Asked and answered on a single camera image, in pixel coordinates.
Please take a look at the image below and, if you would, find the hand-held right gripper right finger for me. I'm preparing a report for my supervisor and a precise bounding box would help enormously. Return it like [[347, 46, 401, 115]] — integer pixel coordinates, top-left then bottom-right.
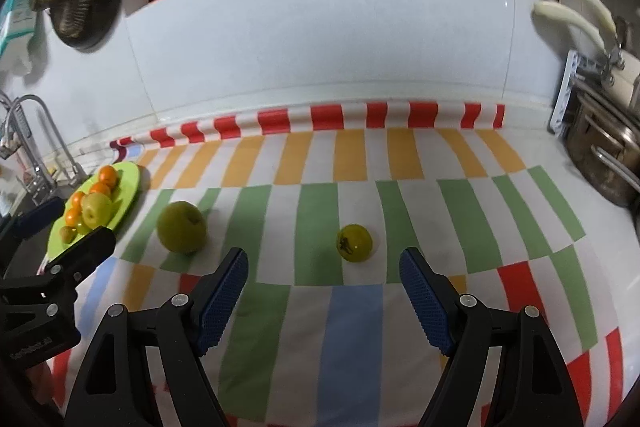
[[399, 247, 586, 427]]

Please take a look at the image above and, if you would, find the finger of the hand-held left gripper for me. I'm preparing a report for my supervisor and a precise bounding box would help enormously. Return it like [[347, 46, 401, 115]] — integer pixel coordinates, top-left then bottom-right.
[[42, 226, 117, 289], [0, 198, 66, 263]]

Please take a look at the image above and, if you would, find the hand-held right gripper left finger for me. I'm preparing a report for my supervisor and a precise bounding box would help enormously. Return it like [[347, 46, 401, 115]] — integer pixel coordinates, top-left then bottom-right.
[[64, 247, 249, 427]]

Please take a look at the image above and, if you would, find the green round plate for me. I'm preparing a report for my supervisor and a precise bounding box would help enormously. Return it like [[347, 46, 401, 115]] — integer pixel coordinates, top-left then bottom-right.
[[46, 161, 141, 264]]

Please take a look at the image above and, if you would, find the large orange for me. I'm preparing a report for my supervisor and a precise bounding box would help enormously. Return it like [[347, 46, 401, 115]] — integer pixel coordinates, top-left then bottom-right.
[[96, 165, 120, 188]]

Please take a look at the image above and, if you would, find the small green persimmon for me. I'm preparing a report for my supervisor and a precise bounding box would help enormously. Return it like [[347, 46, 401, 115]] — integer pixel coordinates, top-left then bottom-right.
[[336, 223, 374, 264]]

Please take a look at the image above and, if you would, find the chrome sink faucet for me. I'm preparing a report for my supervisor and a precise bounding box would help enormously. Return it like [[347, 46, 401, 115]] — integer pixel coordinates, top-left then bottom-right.
[[0, 91, 56, 208]]

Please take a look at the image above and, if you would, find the yellow-green apple on plate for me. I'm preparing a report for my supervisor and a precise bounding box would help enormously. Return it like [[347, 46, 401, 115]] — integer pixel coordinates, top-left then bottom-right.
[[81, 193, 114, 229]]

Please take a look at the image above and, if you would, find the striped colourful tablecloth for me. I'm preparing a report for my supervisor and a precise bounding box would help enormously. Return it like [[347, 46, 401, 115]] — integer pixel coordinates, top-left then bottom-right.
[[47, 103, 626, 427]]

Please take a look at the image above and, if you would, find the large green apple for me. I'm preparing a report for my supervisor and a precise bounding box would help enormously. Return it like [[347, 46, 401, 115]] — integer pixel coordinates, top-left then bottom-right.
[[157, 201, 208, 255]]

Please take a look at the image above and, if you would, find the gooseneck metal faucet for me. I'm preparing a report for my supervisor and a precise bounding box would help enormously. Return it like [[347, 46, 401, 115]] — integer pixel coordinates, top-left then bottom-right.
[[15, 94, 88, 188]]

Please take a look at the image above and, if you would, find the teal tissue pack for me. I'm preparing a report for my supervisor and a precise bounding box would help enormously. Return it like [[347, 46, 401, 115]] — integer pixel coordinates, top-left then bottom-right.
[[0, 0, 41, 58]]

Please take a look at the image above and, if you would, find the steel cooking pot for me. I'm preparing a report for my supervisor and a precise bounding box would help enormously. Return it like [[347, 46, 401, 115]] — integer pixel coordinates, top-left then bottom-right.
[[565, 77, 640, 208]]

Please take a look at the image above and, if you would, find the white dish rack bracket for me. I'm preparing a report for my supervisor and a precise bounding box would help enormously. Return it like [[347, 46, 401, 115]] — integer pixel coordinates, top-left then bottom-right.
[[548, 49, 601, 135]]

